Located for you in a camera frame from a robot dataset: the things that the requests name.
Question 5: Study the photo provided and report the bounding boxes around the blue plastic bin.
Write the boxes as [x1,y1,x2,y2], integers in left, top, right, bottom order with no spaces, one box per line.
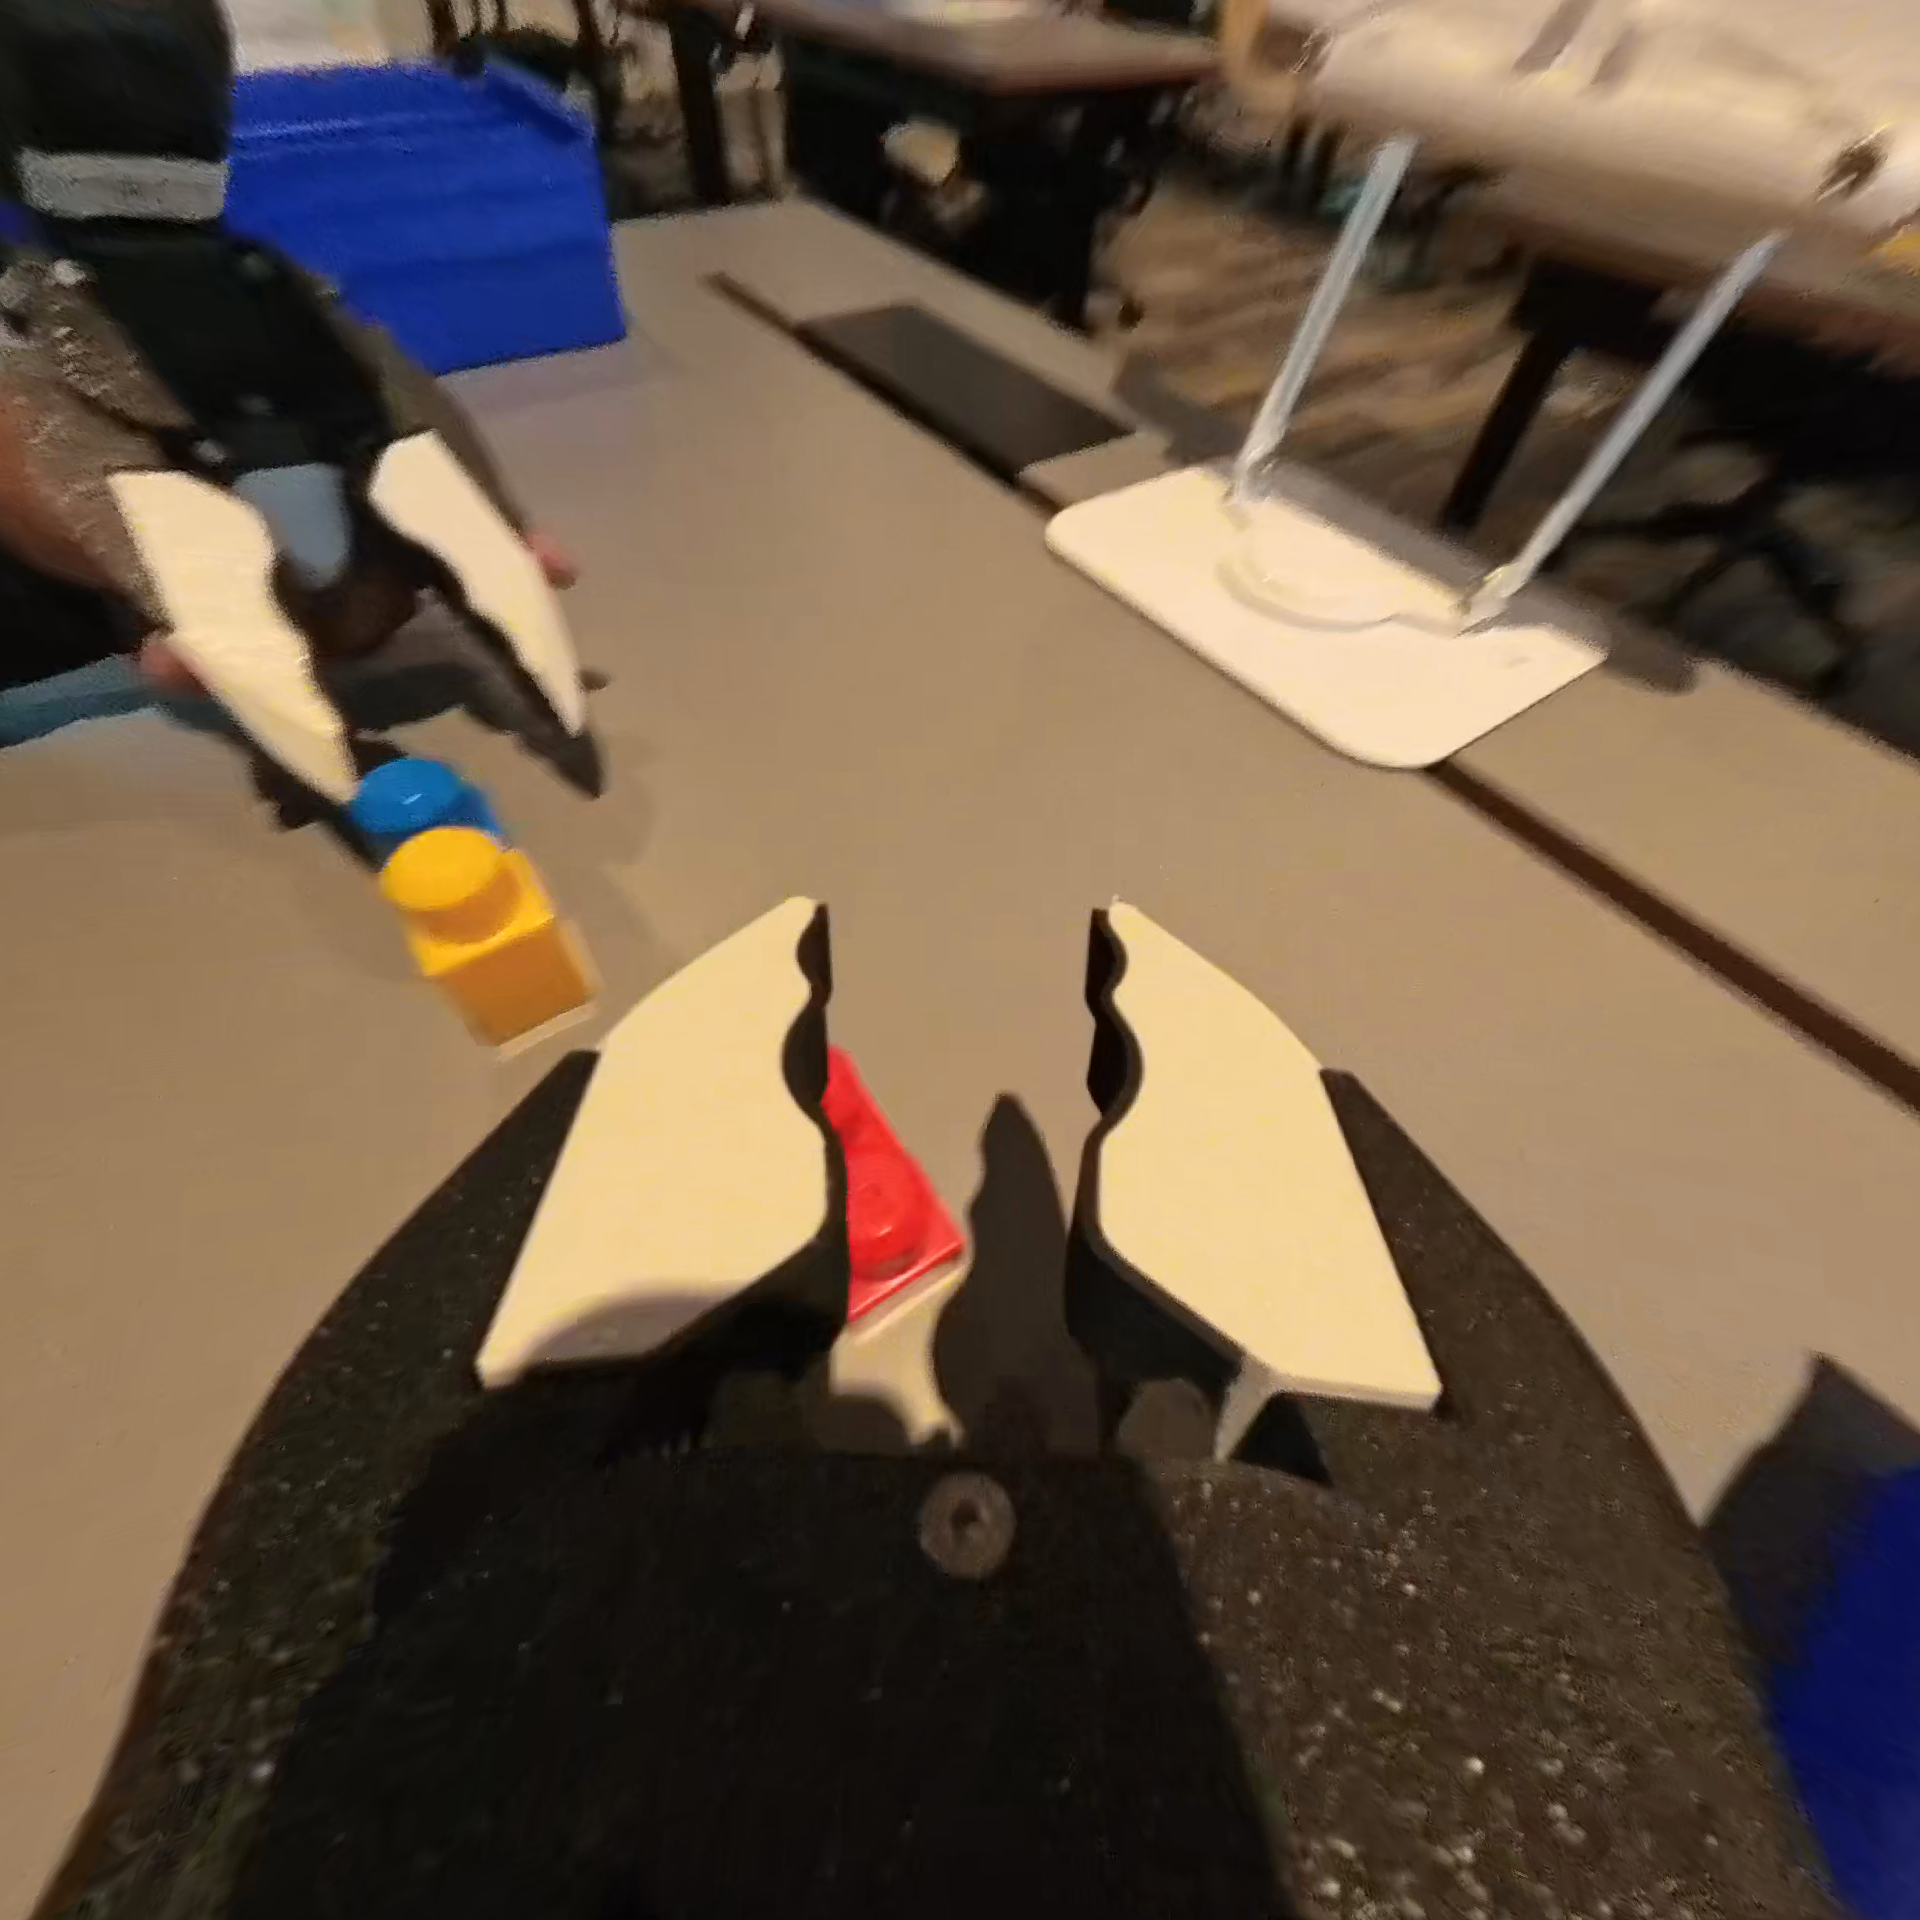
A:
[225,59,628,377]
[1709,1356,1920,1920]

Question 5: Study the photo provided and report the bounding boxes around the person's left hand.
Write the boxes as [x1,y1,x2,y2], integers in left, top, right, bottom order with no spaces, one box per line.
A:
[0,375,582,697]

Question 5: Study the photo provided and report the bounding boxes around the white stand base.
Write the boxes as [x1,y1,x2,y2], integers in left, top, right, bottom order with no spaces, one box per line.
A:
[1042,464,1609,771]

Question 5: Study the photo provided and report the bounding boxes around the wooden desk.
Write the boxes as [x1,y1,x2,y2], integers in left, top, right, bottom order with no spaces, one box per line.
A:
[657,0,1220,323]
[1439,151,1920,527]

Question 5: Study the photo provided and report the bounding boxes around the metal wire poster holder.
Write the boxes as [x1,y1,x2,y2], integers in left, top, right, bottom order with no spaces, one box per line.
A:
[1221,135,1891,631]

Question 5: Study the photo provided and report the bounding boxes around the blue one-stud block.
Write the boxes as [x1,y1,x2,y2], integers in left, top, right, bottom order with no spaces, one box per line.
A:
[349,757,504,864]

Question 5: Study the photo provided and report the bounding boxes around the yellow one-stud block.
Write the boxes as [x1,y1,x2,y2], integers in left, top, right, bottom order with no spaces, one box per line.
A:
[377,828,601,1050]

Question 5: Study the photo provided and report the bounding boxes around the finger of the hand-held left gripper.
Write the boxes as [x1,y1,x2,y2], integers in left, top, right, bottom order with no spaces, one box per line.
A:
[108,470,366,806]
[361,433,589,737]

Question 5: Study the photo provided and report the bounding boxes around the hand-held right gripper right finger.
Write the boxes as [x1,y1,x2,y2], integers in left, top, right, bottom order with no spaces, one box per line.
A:
[1068,899,1444,1464]

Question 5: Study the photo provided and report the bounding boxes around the person's left forearm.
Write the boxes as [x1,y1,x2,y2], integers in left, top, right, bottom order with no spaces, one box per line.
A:
[0,578,166,751]

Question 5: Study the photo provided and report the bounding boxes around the red one-stud block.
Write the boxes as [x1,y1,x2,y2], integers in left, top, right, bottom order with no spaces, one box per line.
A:
[823,1047,967,1325]

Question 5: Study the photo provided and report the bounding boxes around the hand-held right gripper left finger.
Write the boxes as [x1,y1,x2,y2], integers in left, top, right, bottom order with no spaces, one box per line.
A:
[476,896,847,1390]

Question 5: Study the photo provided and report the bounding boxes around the black table pad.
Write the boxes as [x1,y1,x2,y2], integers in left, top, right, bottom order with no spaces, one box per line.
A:
[795,305,1132,474]

